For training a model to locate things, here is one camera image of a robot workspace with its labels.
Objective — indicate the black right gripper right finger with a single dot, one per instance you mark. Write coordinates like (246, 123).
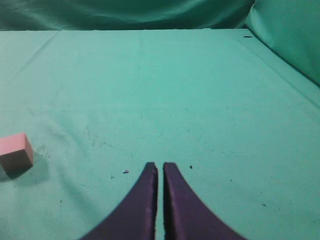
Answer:
(186, 217)

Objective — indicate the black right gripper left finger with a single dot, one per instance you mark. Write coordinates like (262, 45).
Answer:
(135, 217)

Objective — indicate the pink cube block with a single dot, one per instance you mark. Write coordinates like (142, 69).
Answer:
(16, 153)

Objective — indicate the green table cloth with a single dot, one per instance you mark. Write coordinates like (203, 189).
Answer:
(242, 125)

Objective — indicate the green backdrop curtain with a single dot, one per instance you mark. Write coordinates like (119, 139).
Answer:
(290, 28)

